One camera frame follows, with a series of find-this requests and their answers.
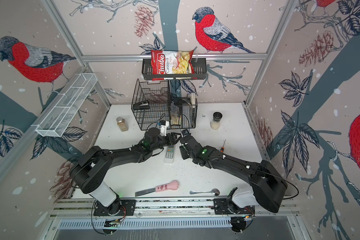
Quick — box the pink handled knife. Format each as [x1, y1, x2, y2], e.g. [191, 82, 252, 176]
[135, 180, 179, 197]

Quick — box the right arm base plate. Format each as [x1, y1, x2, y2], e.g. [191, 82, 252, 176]
[211, 198, 255, 216]

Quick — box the black lid shaker jar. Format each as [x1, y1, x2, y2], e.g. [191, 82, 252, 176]
[210, 112, 223, 130]

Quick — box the white remote control left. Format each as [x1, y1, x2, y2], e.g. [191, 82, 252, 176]
[164, 145, 175, 164]

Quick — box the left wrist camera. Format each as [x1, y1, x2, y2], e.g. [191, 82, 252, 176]
[159, 120, 169, 137]

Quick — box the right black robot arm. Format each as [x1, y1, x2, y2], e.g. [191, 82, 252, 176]
[180, 135, 288, 213]

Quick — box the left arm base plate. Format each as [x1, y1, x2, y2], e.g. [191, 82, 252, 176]
[93, 199, 137, 217]

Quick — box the brown spice jar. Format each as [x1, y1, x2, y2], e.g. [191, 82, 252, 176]
[117, 117, 129, 132]

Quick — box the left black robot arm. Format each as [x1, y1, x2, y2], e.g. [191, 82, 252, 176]
[70, 128, 181, 208]

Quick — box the red cassava chips bag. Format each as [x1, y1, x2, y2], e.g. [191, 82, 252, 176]
[151, 50, 195, 75]

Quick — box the black stapler in basket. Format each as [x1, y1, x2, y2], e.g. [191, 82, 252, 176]
[132, 101, 150, 111]

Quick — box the metal spoon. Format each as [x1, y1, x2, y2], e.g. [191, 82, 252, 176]
[189, 189, 220, 196]

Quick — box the orange black screwdriver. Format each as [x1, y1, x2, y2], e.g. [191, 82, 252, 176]
[220, 140, 226, 153]

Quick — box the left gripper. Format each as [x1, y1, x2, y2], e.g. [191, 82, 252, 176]
[151, 132, 183, 152]

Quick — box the black wall shelf basket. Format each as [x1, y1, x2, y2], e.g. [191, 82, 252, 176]
[142, 58, 207, 81]

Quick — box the white wire wall shelf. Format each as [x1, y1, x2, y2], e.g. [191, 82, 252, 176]
[36, 73, 98, 137]

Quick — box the black wire basket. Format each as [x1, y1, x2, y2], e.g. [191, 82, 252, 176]
[131, 80, 198, 131]

